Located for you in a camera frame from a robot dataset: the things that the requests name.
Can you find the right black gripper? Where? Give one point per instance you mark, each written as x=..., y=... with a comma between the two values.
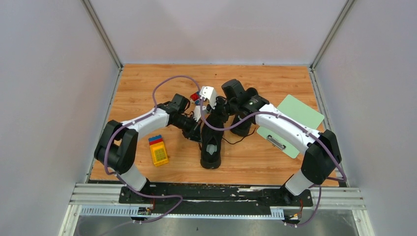
x=217, y=115

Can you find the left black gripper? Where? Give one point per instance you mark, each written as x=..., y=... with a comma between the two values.
x=193, y=132

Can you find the black sneaker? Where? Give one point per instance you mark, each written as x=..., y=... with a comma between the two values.
x=242, y=129
x=211, y=147

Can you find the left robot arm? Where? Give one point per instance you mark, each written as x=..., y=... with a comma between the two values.
x=118, y=142

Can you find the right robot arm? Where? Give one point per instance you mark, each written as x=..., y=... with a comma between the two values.
x=320, y=149

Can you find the toy brick car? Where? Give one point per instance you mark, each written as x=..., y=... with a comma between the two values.
x=195, y=98

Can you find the yellow toy block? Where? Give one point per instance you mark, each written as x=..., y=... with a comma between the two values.
x=158, y=151

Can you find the green clipboard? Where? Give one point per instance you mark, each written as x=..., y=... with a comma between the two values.
x=287, y=130

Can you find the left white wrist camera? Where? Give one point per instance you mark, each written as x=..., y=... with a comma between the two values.
x=197, y=113

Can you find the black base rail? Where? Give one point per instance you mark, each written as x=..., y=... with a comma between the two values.
x=213, y=198

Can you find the white cable duct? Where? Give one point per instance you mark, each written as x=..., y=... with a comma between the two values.
x=138, y=211

